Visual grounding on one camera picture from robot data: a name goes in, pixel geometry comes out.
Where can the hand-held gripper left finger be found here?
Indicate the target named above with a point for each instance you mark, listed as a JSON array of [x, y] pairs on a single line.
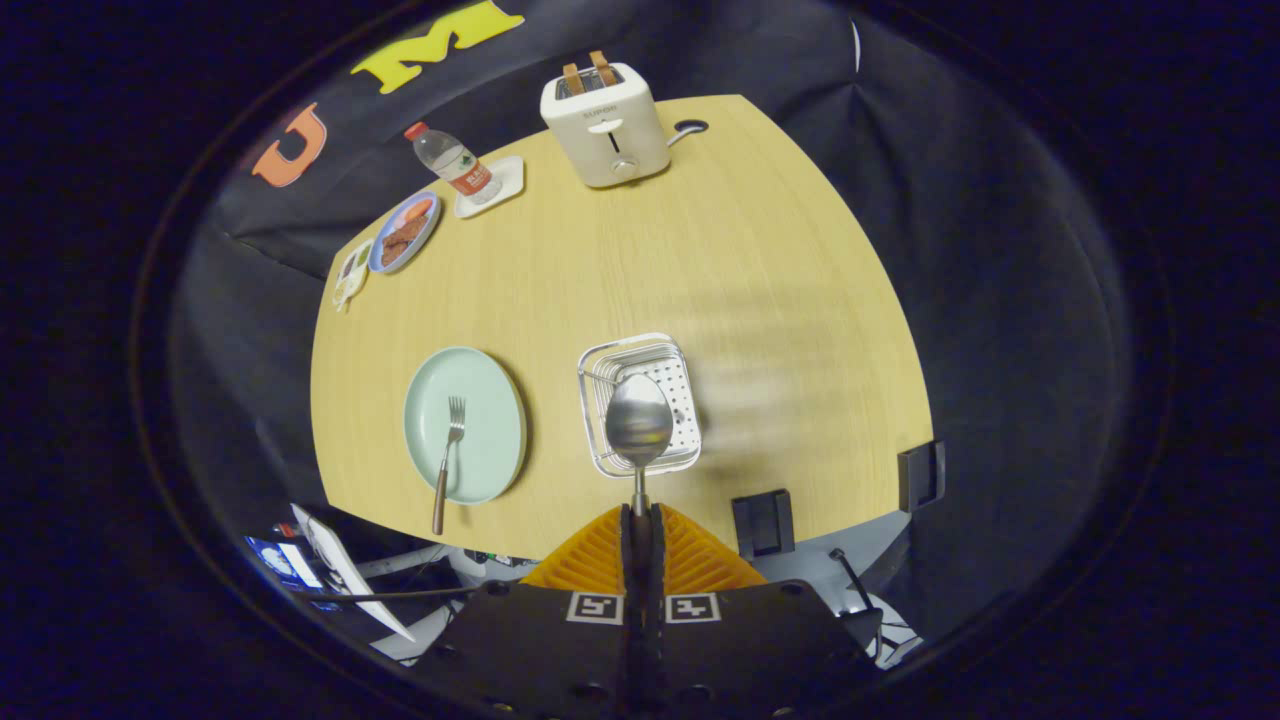
[[570, 640]]

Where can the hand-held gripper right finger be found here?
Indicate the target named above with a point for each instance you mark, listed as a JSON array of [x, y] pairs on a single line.
[[720, 640]]

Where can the silver metal spoon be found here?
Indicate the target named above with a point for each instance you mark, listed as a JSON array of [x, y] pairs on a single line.
[[640, 420]]

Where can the black table clamp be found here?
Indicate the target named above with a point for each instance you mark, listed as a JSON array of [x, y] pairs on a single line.
[[920, 475], [763, 522]]

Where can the pale green plate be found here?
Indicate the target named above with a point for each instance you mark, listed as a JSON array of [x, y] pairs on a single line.
[[490, 430]]

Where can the white board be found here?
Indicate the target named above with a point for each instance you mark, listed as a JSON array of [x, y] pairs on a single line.
[[350, 580]]

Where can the blue lit screen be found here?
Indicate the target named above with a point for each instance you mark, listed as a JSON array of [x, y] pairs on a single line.
[[280, 562]]

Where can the blue plate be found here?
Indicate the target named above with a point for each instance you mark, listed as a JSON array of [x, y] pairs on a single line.
[[385, 262]]

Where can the small white sauce tray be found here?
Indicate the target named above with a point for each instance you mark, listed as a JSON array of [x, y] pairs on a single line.
[[352, 275]]

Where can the brown meat slices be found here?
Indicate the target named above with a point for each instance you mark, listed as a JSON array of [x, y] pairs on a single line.
[[402, 240]]

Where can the black backdrop cloth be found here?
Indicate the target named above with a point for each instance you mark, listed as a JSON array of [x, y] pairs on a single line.
[[1000, 300]]

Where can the white square coaster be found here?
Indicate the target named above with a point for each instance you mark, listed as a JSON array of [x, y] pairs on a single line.
[[505, 185]]

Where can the clear plastic water bottle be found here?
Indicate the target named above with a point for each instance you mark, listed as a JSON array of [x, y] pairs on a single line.
[[455, 163]]

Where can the white toaster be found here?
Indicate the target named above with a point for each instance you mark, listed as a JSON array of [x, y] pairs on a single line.
[[605, 145]]

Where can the brown toast slice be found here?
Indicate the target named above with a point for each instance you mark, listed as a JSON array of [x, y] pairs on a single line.
[[603, 68], [573, 79]]

